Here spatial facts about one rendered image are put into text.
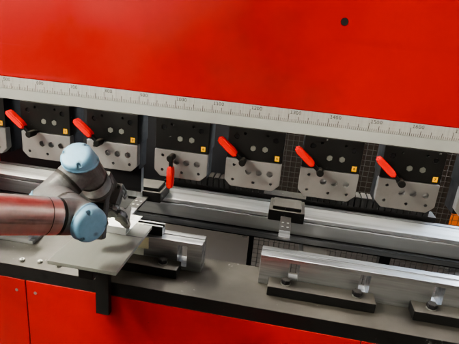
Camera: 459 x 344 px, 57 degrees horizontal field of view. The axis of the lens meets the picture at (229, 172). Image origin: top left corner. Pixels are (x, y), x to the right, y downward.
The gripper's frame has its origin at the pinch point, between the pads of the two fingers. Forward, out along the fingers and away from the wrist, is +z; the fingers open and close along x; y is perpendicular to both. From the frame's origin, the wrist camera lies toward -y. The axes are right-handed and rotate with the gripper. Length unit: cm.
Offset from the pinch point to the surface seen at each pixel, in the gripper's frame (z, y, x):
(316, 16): -45, 42, -49
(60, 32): -38, 36, 16
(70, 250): -9.2, -11.9, 6.0
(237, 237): 203, 83, -16
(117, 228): -2.7, -1.5, -1.7
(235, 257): 184, 60, -19
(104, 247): -6.6, -8.9, -1.4
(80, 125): -23.2, 18.1, 9.3
